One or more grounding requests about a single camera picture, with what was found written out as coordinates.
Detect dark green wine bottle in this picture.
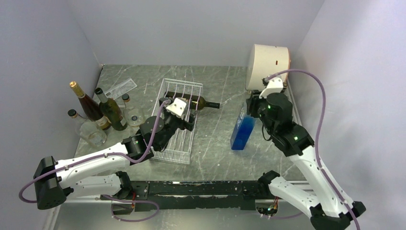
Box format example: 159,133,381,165
164,91,220,110

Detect clear bottle blue emblem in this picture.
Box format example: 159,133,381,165
122,93,145,128

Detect green wine bottle white label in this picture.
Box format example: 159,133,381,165
94,87,127,131

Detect clear bottle cork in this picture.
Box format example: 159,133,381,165
68,109,107,147

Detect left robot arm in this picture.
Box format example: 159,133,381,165
33,105,195,210

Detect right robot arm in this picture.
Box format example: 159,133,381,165
246,92,366,230

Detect amber bottle gold cap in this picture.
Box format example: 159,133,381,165
69,81,111,130

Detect cream cylindrical appliance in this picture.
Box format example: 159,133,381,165
245,44,291,91

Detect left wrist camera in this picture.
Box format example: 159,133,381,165
166,98,188,119

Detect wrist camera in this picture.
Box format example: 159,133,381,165
259,77,284,99
166,98,188,119

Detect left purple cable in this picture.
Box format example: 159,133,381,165
18,101,170,222

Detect purple cable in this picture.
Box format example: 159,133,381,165
18,101,170,222
265,69,362,230

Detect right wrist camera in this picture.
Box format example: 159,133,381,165
259,77,284,99

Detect white wire wine rack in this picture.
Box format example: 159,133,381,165
152,78,203,165

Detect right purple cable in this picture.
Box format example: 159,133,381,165
265,69,362,230

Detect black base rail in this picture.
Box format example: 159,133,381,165
112,181,274,212

